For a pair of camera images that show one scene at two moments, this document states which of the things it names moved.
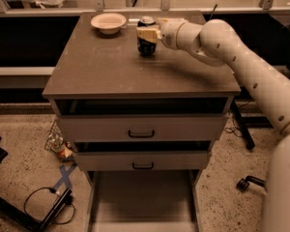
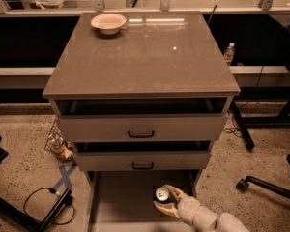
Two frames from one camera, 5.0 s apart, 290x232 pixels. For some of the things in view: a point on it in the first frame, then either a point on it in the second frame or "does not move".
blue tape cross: x=65 y=175 does not move
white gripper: x=168 y=33 -> x=188 y=209
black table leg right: x=247 y=139 does not move
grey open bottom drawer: x=149 y=200 does not move
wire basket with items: x=57 y=143 does not move
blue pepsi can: x=145 y=46 -> x=161 y=193
